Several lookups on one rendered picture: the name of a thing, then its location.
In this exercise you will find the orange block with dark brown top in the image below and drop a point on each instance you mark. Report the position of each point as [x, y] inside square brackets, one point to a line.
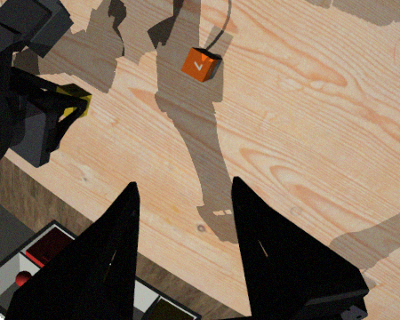
[199, 64]

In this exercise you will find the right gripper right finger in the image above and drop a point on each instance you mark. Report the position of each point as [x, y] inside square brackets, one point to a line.
[310, 281]

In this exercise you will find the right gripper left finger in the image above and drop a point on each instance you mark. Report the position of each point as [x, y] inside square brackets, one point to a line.
[70, 286]

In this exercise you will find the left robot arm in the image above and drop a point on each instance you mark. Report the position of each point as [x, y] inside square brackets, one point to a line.
[49, 34]

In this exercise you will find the yellow block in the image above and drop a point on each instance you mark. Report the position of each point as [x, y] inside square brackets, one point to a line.
[76, 91]

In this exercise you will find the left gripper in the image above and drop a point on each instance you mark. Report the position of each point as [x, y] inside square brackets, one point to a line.
[34, 125]

